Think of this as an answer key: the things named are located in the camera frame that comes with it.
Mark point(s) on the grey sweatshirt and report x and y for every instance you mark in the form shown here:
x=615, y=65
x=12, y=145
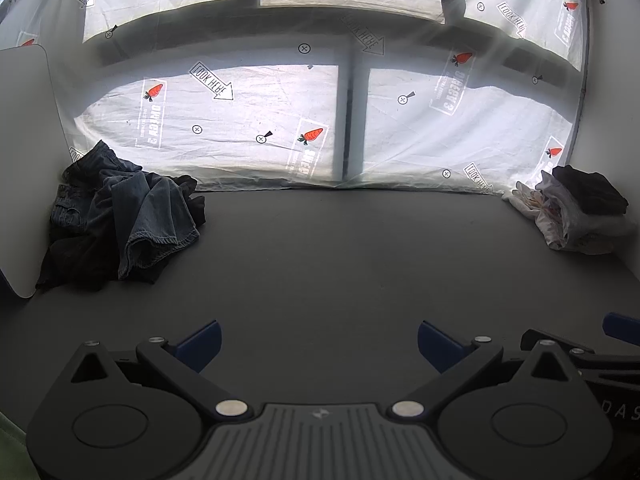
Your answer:
x=590, y=230

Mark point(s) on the white printed curtain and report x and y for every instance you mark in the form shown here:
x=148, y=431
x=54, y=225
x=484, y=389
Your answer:
x=280, y=110

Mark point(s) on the black garment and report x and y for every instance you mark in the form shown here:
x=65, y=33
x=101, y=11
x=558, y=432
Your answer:
x=75, y=260

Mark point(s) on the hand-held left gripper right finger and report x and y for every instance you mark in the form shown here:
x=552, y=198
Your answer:
x=437, y=347

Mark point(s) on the white cloth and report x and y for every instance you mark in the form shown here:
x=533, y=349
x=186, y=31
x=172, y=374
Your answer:
x=530, y=205

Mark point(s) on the light blue jeans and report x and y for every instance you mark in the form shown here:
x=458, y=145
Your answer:
x=150, y=220

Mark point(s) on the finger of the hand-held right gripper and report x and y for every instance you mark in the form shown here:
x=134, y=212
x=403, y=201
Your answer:
x=622, y=324
x=570, y=344

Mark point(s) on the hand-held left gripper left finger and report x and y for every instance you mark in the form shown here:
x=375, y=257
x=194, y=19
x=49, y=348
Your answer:
x=202, y=345

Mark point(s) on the dark blue jeans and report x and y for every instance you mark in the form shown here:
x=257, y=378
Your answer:
x=80, y=185

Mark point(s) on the green garment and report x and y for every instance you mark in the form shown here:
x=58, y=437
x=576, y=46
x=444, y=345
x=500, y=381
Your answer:
x=12, y=450

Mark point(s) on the black knit sweater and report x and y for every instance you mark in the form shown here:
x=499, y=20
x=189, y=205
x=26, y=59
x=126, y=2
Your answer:
x=592, y=187

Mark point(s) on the white side board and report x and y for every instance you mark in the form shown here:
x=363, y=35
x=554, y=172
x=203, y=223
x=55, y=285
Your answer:
x=25, y=160

